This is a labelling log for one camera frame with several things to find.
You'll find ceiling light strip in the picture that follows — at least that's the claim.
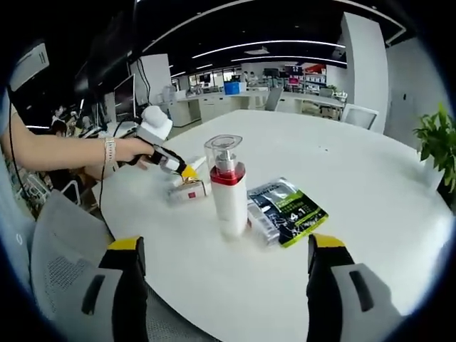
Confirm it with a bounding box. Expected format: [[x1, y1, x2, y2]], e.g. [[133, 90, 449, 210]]
[[192, 39, 348, 60]]

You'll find white office chair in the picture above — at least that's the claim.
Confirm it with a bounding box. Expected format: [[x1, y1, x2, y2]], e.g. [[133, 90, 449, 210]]
[[340, 103, 380, 130]]

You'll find white skincare tube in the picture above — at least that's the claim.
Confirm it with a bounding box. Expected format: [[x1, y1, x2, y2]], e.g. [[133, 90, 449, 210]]
[[170, 155, 208, 186]]

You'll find large white skincare pump bottle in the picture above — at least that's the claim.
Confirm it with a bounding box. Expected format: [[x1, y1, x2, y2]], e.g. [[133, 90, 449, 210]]
[[203, 134, 249, 244]]

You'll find green black skincare sachet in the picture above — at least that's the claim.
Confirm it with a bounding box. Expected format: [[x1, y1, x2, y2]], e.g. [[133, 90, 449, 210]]
[[248, 177, 329, 249]]

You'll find white lab counter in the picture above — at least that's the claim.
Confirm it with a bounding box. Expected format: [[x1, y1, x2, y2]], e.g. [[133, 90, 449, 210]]
[[167, 90, 271, 128]]

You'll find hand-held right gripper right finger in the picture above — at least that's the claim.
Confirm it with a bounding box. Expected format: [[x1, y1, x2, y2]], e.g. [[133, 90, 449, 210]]
[[306, 233, 403, 342]]

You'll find ceiling air conditioner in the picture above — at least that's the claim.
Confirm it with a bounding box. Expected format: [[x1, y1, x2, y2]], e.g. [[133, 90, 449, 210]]
[[9, 43, 51, 92]]

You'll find blue plastic crate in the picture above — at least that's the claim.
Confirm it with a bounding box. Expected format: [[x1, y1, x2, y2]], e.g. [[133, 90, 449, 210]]
[[223, 82, 248, 95]]

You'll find large black hanging screen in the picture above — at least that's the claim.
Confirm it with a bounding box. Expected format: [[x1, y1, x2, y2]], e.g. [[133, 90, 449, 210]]
[[87, 10, 138, 97]]

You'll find computer monitor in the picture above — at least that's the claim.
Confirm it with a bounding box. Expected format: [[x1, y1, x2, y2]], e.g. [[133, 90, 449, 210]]
[[113, 73, 137, 122]]

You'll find green potted plant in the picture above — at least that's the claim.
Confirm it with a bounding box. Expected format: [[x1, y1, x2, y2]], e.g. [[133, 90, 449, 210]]
[[412, 103, 456, 195]]

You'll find pale wristwatch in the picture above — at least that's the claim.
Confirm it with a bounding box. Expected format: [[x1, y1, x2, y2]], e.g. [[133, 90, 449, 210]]
[[103, 137, 118, 176]]

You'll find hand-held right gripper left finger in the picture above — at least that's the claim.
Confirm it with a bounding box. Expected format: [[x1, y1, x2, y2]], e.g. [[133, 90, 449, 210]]
[[56, 235, 149, 342]]

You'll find grey mesh office chair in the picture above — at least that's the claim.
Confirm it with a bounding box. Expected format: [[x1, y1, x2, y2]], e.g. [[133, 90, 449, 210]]
[[30, 188, 214, 342]]

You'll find small white skincare pump bottle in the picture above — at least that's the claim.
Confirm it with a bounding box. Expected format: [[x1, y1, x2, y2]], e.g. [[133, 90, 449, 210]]
[[166, 179, 212, 208]]

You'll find small clear sachet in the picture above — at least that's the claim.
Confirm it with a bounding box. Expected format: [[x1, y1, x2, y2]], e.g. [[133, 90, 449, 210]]
[[247, 202, 279, 247]]

